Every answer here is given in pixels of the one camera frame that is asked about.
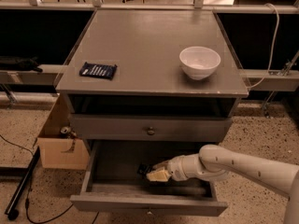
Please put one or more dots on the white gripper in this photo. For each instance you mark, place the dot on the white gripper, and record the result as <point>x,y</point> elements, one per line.
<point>176,168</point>

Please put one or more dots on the blue rxbar wrapper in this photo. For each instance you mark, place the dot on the blue rxbar wrapper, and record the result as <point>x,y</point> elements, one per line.
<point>104,71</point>

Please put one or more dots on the cardboard box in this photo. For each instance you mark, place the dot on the cardboard box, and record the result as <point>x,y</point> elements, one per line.
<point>61,151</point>

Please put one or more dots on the open grey lower drawer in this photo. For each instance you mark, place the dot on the open grey lower drawer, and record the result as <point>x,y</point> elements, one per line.
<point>112,184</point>

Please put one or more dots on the closed grey upper drawer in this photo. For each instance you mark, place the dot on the closed grey upper drawer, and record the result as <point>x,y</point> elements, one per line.
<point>185,129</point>

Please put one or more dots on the black cloth on rail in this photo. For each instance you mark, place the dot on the black cloth on rail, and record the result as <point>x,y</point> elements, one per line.
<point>19,64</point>

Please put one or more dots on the brown chocolate rxbar wrapper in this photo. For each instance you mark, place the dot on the brown chocolate rxbar wrapper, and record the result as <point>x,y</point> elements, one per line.
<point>143,169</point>

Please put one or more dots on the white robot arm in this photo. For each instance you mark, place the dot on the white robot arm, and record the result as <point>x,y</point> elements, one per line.
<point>213,163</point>

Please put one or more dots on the round brass drawer knob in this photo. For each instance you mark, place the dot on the round brass drawer knob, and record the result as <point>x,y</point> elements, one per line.
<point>150,131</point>

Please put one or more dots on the metal soda can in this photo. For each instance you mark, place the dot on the metal soda can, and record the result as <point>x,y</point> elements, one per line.
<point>65,130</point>

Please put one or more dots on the grey wooden drawer cabinet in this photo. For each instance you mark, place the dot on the grey wooden drawer cabinet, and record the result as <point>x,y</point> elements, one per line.
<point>145,45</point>

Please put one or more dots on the white ceramic bowl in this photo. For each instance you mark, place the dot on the white ceramic bowl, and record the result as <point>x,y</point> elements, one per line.
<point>199,62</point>

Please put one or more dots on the black pole on floor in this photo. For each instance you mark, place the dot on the black pole on floor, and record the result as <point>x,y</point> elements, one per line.
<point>24,174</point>

